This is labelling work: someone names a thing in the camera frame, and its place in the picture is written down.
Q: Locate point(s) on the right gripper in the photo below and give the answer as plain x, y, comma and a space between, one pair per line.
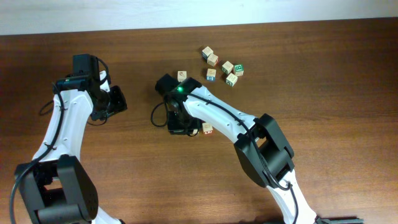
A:
181, 127

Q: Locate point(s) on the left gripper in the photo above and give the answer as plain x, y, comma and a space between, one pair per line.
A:
121, 102

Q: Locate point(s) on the ice cream picture block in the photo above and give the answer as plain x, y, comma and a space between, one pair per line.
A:
194, 132

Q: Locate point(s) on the red O letter block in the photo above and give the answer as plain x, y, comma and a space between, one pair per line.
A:
207, 128

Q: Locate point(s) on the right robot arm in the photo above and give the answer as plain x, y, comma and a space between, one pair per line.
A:
264, 153

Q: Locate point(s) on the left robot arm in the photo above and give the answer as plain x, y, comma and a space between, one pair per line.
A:
54, 186

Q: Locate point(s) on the lone block left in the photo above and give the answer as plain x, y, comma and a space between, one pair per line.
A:
181, 76

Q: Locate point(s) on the blue sided centre block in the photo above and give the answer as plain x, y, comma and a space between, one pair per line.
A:
211, 74

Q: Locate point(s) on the blue sided block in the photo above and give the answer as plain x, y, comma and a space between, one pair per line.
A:
211, 74
206, 52

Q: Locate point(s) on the teal A letter block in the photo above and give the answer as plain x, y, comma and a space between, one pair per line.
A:
231, 79

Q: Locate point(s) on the red sided top block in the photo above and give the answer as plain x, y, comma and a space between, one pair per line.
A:
212, 60

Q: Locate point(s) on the green N letter block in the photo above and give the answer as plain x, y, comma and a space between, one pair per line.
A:
227, 67

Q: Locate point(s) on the blue sided top block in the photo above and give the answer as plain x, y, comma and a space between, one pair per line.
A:
206, 52

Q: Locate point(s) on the green B letter block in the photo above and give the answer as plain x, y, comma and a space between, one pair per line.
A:
238, 70

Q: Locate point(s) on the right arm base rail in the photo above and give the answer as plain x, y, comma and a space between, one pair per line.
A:
320, 220

